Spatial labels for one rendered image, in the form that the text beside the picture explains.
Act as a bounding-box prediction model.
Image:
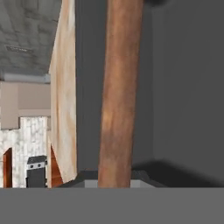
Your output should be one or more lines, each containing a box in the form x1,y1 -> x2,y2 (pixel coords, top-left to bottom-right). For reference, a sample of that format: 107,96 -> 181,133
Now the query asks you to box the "brown wooden bar handle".
96,0 -> 144,189

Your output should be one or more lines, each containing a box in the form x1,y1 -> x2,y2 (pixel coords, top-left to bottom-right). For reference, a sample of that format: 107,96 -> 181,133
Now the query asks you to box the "pale wooden cabinet panel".
48,0 -> 79,186

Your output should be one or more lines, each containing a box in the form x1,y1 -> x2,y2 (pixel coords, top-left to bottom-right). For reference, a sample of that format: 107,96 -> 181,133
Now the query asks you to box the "orange-brown wooden panel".
2,147 -> 13,189
50,145 -> 64,189

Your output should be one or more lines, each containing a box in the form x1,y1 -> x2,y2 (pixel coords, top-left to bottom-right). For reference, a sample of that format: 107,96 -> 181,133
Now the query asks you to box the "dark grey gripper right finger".
129,170 -> 168,189

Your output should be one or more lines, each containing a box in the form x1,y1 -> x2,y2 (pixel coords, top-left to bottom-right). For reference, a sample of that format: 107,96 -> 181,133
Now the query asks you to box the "black box with grey band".
25,155 -> 48,189

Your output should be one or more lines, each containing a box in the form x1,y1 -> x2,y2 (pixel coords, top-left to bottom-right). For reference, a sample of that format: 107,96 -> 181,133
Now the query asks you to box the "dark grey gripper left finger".
57,170 -> 100,189

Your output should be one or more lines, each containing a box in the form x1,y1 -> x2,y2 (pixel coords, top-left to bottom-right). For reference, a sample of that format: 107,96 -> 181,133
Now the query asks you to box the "white marble counter unit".
0,115 -> 53,189

